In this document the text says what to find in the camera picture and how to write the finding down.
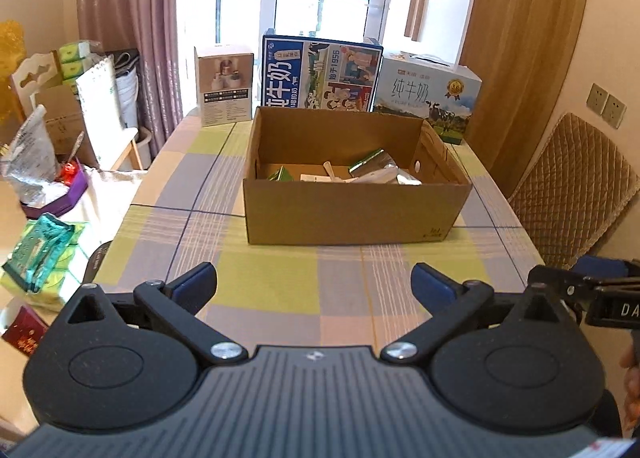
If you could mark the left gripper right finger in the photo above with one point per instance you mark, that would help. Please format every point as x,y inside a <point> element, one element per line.
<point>453,308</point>

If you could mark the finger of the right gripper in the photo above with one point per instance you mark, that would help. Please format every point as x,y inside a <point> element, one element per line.
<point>573,288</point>
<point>604,268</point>

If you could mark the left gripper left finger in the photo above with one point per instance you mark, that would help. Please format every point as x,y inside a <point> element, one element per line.
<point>172,308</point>

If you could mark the clear plastic bag with hook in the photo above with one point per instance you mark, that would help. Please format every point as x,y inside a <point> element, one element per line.
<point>392,175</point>

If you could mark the silver foil pouch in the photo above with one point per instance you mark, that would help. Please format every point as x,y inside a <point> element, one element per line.
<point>377,160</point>

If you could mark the green white medicine box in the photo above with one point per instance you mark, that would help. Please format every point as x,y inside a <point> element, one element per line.
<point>281,175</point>

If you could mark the cream plastic spoon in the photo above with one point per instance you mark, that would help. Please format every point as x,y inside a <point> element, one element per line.
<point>330,172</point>

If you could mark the person's right hand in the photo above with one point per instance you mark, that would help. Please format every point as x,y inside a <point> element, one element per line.
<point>630,364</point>

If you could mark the brown quilted chair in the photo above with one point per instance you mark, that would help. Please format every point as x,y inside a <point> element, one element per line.
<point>575,191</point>

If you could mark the checkered tablecloth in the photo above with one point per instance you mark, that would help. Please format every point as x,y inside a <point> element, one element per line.
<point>189,209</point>

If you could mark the teal snack packet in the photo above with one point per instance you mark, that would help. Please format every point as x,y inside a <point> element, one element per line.
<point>35,255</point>

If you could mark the red booklet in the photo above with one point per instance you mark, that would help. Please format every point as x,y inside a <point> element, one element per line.
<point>22,327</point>

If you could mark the purple tray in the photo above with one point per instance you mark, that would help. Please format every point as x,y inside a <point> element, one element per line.
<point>75,180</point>

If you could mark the brown cardboard box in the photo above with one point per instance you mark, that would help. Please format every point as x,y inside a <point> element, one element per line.
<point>297,189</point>

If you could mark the silver printed plastic bag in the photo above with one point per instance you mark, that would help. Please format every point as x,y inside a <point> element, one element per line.
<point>29,163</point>

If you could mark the white cow milk box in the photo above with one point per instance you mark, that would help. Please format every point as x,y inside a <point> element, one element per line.
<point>443,94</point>

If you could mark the small beige product box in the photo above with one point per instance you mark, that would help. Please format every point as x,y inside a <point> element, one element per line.
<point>224,85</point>

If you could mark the white scalloped cardboard box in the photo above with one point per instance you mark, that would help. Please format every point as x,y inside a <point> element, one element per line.
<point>39,71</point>

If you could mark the blue milk carton box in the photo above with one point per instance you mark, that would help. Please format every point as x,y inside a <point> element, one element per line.
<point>319,74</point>

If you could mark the yellow plastic bag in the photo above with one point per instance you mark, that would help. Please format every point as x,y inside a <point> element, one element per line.
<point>12,53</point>

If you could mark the pink curtain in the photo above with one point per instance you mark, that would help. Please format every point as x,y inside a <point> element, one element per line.
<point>150,27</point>

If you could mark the wall power sockets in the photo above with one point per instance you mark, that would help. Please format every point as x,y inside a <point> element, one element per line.
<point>606,106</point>

